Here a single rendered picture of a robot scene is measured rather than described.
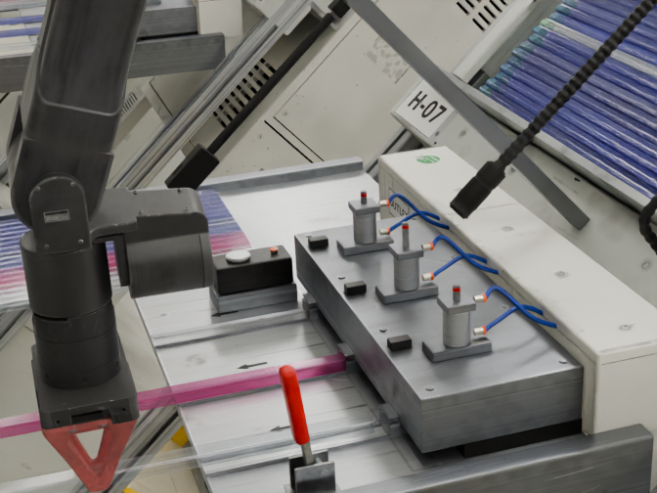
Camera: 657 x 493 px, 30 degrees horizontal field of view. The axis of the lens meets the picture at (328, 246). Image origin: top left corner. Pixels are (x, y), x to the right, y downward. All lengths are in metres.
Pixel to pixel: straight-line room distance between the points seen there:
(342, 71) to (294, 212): 0.94
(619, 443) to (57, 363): 0.42
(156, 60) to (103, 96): 1.47
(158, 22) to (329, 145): 0.40
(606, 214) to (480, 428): 0.30
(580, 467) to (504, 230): 0.28
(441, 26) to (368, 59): 0.16
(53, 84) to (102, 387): 0.22
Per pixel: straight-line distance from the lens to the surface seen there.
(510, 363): 0.96
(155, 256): 0.84
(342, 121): 2.36
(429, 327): 1.01
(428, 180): 1.27
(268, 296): 1.19
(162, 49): 2.23
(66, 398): 0.87
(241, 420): 1.01
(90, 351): 0.86
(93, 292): 0.85
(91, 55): 0.77
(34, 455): 2.51
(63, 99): 0.77
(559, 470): 0.95
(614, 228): 1.15
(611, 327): 0.98
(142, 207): 0.84
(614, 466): 0.97
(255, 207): 1.44
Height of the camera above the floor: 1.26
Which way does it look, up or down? 5 degrees down
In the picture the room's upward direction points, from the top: 42 degrees clockwise
